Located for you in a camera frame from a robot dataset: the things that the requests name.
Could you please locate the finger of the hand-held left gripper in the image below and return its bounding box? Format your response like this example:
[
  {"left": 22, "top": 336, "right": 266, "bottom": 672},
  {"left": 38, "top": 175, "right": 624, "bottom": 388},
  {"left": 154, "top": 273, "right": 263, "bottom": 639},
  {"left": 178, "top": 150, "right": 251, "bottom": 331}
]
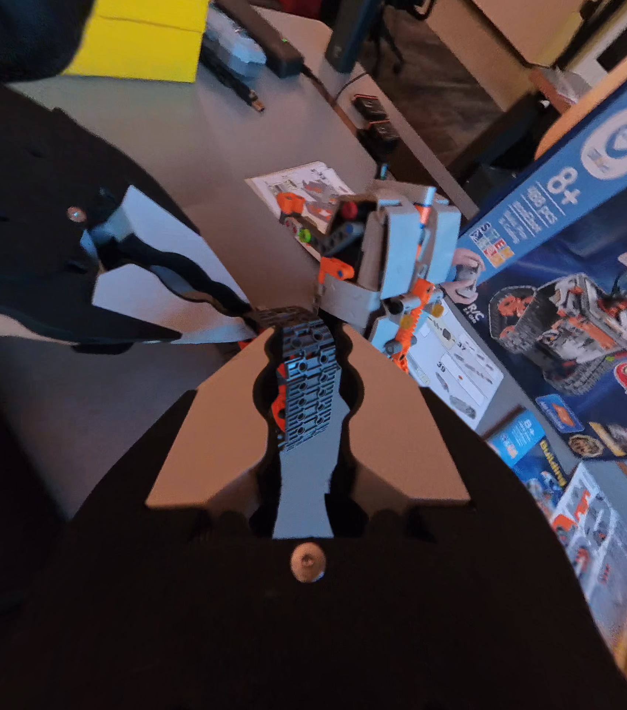
[
  {"left": 81, "top": 186, "right": 254, "bottom": 318},
  {"left": 91, "top": 262, "right": 260, "bottom": 345}
]

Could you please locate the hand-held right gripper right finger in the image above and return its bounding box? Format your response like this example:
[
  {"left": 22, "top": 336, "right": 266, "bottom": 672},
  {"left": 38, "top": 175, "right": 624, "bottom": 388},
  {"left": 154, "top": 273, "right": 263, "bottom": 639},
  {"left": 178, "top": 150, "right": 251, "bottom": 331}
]
[{"left": 327, "top": 324, "right": 471, "bottom": 538}]

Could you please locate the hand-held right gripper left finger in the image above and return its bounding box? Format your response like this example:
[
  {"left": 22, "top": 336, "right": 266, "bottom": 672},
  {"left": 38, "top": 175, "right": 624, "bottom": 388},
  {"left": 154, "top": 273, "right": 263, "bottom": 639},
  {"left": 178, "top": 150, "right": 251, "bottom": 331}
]
[{"left": 146, "top": 327, "right": 282, "bottom": 538}]

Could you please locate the dark grey toy track belt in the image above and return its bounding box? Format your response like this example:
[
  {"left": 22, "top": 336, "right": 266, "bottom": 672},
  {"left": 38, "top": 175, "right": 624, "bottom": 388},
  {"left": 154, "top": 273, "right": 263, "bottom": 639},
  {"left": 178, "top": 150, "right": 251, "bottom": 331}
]
[{"left": 244, "top": 305, "right": 342, "bottom": 453}]

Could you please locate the grey orange block toy robot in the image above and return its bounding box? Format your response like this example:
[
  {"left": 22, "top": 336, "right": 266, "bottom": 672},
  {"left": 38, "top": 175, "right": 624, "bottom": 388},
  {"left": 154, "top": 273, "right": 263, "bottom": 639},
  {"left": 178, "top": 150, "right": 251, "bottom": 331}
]
[{"left": 269, "top": 163, "right": 464, "bottom": 433}]

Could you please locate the grey desk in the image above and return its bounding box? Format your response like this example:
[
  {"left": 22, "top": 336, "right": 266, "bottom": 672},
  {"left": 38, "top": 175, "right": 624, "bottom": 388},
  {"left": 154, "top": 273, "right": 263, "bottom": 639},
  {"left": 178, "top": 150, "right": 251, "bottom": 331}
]
[{"left": 0, "top": 6, "right": 627, "bottom": 710}]

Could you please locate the open instruction booklet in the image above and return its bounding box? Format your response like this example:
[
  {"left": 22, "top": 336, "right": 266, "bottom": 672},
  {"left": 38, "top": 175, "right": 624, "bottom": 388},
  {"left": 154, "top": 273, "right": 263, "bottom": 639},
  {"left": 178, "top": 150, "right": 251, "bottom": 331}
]
[{"left": 246, "top": 162, "right": 505, "bottom": 430}]

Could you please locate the blue cover booklet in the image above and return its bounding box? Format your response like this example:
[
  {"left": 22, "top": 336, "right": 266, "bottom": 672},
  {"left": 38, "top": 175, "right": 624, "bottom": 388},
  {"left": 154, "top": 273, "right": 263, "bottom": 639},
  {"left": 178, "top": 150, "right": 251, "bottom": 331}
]
[{"left": 485, "top": 409, "right": 570, "bottom": 518}]

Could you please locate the yellow storage bin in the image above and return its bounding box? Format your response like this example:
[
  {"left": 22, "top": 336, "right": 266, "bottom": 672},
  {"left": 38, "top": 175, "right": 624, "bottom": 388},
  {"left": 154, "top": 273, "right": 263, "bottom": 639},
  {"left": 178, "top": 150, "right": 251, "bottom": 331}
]
[
  {"left": 64, "top": 14, "right": 207, "bottom": 83},
  {"left": 91, "top": 0, "right": 212, "bottom": 34}
]

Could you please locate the grey device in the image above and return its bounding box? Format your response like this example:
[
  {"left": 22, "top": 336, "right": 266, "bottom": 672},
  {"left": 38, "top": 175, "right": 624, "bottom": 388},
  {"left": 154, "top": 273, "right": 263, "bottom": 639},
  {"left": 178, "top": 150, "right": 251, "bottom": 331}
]
[{"left": 202, "top": 8, "right": 267, "bottom": 80}]

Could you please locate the black power adapter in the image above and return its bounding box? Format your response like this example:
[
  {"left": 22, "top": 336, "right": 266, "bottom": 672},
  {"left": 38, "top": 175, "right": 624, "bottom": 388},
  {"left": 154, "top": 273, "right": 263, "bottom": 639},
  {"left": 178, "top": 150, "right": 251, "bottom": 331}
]
[{"left": 218, "top": 0, "right": 306, "bottom": 80}]

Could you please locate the sticker sheet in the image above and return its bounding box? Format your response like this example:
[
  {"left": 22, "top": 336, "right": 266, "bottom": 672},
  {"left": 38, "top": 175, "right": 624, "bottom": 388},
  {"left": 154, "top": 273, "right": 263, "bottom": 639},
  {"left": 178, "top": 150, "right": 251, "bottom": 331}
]
[{"left": 549, "top": 463, "right": 627, "bottom": 639}]

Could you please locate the black battery pack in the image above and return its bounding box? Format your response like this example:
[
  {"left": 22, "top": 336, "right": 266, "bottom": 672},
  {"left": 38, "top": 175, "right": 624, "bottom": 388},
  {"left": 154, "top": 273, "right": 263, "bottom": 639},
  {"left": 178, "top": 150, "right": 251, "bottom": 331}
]
[
  {"left": 351, "top": 94, "right": 390, "bottom": 121},
  {"left": 363, "top": 119, "right": 402, "bottom": 146}
]

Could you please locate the dark slim upright device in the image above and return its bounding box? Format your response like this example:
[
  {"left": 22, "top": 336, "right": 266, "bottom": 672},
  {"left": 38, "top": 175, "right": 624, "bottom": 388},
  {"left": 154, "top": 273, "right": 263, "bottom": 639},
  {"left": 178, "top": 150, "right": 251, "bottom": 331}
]
[{"left": 324, "top": 0, "right": 384, "bottom": 74}]

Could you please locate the blue toy robot box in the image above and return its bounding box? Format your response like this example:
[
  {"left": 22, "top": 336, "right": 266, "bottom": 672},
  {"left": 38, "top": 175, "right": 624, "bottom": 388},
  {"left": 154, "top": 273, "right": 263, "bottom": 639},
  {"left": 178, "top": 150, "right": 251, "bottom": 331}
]
[{"left": 455, "top": 69, "right": 627, "bottom": 461}]

